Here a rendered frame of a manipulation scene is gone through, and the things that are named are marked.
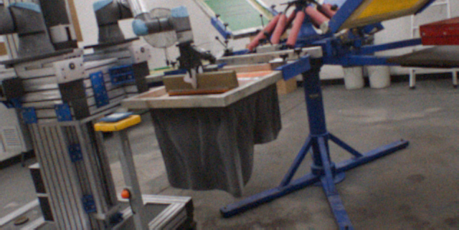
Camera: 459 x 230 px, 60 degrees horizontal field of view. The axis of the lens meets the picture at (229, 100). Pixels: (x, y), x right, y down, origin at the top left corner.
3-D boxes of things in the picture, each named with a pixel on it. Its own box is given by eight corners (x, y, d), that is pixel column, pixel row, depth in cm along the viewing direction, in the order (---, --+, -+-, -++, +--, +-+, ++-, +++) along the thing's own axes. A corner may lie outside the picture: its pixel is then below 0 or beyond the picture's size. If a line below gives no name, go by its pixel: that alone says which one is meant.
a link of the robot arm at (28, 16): (49, 29, 177) (40, -2, 174) (16, 34, 169) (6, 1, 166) (41, 31, 186) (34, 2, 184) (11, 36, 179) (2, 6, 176)
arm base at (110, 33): (92, 44, 220) (87, 26, 218) (110, 41, 233) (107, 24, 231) (112, 41, 213) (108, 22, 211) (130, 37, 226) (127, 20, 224)
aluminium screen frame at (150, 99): (224, 106, 149) (223, 96, 148) (121, 108, 183) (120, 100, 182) (308, 66, 211) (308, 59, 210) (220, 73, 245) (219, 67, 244)
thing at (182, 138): (241, 200, 168) (223, 101, 160) (164, 188, 194) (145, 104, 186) (244, 196, 170) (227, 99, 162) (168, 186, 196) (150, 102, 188)
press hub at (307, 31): (341, 191, 272) (315, -10, 246) (289, 185, 295) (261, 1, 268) (358, 169, 303) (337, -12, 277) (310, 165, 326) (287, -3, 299)
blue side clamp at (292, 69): (285, 81, 187) (283, 66, 185) (275, 82, 190) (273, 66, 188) (310, 69, 210) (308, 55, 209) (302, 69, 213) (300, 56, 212)
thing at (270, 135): (243, 195, 170) (226, 99, 161) (237, 195, 172) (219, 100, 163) (290, 156, 206) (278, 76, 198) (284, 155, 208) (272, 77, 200)
